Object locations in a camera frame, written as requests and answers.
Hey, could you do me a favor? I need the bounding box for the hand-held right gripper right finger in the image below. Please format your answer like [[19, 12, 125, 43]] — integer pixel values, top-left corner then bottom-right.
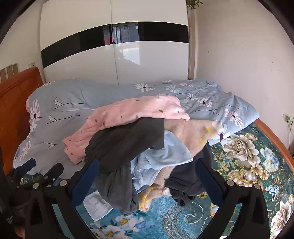
[[195, 158, 270, 239]]

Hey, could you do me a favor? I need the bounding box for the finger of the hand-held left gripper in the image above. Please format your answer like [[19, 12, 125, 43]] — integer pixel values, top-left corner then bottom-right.
[[10, 158, 37, 187], [44, 163, 64, 185]]

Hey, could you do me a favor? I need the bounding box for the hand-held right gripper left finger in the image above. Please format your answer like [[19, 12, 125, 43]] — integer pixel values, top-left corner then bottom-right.
[[24, 158, 100, 239]]

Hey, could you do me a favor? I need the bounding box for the pink fleece garment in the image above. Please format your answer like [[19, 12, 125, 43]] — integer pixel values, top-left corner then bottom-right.
[[62, 94, 191, 165]]

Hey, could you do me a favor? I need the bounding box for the black garment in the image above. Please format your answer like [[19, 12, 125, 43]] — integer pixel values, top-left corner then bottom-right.
[[164, 142, 214, 206]]

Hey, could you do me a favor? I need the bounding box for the white cloth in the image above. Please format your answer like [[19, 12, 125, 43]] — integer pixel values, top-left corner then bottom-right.
[[83, 191, 114, 222]]

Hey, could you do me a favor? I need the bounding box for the dark grey garment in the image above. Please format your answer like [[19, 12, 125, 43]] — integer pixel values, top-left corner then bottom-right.
[[94, 164, 139, 216]]

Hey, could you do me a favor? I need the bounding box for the teal floral bed sheet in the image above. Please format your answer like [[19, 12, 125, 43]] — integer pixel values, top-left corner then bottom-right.
[[21, 123, 294, 239]]

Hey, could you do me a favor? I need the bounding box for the light blue shirt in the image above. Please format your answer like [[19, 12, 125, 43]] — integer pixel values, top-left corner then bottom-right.
[[130, 130, 193, 193]]

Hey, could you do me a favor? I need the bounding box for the tan fleece garment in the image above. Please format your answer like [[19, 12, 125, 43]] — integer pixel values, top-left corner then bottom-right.
[[138, 119, 224, 212]]

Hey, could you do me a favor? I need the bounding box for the black shirt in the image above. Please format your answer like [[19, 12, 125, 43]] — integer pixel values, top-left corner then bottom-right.
[[85, 117, 165, 172]]

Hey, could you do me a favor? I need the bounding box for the wooden headboard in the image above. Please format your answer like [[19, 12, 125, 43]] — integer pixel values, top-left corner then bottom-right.
[[0, 67, 44, 175]]

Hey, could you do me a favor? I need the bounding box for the grey-blue floral duvet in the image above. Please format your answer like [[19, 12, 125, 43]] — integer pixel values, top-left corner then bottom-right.
[[12, 79, 260, 180]]

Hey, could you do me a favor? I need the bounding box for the white wardrobe with black stripe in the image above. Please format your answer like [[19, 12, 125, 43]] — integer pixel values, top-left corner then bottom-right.
[[40, 0, 190, 85]]

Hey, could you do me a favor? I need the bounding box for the green plant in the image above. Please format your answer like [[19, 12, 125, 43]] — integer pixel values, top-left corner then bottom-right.
[[186, 0, 204, 10]]

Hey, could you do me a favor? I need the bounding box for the wooden bed frame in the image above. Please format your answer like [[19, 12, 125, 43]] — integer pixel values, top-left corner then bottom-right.
[[254, 118, 294, 161]]

